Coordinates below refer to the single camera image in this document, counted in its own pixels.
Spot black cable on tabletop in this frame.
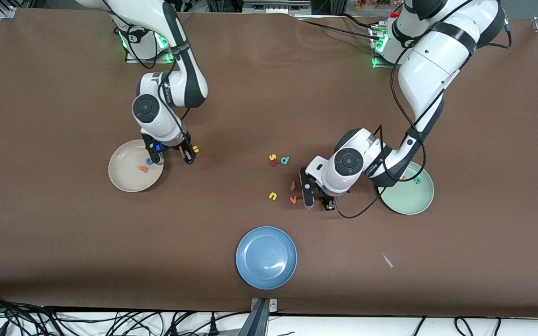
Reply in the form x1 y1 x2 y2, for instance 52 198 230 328
297 13 379 42

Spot blue plate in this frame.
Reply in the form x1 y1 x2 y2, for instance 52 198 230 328
235 226 297 290

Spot grey power strip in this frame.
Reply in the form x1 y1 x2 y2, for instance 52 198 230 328
242 0 312 14

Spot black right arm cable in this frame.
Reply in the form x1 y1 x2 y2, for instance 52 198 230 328
101 0 192 140

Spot beige brown plate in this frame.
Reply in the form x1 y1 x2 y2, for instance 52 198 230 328
108 139 165 193

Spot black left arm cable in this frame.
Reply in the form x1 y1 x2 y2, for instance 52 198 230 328
334 42 438 219

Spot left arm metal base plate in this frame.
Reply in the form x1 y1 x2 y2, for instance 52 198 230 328
371 26 409 70

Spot black looped cable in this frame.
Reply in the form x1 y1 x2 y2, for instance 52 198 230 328
454 316 502 336

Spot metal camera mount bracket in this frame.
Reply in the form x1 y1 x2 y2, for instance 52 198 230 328
239 298 279 336

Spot orange artificial flowers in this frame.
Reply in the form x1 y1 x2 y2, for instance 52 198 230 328
354 0 393 11

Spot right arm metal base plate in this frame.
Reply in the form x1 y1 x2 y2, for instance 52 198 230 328
126 28 177 63

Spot light green plate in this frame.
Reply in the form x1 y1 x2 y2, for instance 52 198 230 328
380 161 435 215

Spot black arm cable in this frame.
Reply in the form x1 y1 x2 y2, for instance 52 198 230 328
334 42 438 219
101 0 192 140

